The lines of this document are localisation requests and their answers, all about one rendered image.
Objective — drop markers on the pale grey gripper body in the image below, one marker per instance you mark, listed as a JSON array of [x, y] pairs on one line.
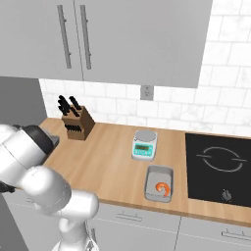
[[54, 141]]

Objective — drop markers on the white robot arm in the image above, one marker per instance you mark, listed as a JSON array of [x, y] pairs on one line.
[[39, 183]]

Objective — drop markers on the grey meat container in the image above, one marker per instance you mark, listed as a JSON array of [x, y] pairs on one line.
[[159, 183]]

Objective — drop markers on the orange shrimp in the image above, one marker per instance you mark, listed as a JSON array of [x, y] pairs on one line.
[[163, 188]]

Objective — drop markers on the wooden knife block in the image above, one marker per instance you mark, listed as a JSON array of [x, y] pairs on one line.
[[77, 121]]

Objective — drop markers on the grey fridge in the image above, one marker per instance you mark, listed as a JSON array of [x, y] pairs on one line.
[[16, 101]]

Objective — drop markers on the white kitchen scale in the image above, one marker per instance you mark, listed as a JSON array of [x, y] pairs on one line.
[[144, 145]]

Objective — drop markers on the grey drawer front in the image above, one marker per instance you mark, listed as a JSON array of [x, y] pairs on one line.
[[215, 235], [130, 225]]

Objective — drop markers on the black hob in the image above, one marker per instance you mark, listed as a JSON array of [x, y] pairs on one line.
[[218, 170]]

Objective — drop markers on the grey wall socket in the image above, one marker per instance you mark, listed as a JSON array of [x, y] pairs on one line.
[[146, 92]]

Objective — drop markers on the grey wall cupboard door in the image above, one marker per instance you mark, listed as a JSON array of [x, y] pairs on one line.
[[36, 36], [140, 39]]

